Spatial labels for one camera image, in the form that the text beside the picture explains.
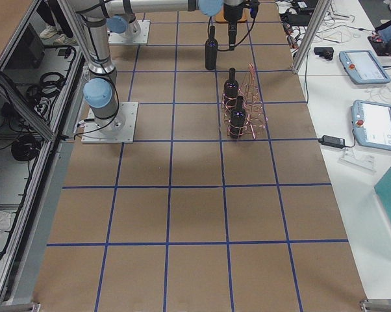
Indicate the wooden tray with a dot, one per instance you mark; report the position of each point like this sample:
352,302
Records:
219,18

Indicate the near teach pendant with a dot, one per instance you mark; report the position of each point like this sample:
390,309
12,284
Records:
372,124

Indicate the dark wine bottle moved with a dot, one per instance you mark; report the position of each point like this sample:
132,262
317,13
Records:
211,49

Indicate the far teach pendant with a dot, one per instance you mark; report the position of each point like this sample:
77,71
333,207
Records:
363,67

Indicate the dark wine bottle rear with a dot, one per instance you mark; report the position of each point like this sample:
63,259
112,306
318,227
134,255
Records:
231,86

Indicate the black handheld device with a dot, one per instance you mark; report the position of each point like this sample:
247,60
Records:
326,53

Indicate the copper wire bottle basket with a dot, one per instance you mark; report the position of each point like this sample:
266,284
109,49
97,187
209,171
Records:
256,119

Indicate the dark wine bottle front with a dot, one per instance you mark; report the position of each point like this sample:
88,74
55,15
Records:
237,119

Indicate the teach pendant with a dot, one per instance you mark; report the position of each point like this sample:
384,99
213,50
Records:
372,124
363,67

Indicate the aluminium frame post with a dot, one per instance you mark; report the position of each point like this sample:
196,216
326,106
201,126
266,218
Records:
313,26

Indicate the black power adapter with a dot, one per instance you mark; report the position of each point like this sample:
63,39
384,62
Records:
332,141

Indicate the clear acrylic stand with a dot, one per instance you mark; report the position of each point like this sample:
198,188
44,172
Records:
362,162

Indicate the dark wine bottle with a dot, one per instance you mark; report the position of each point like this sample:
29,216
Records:
231,86
237,119

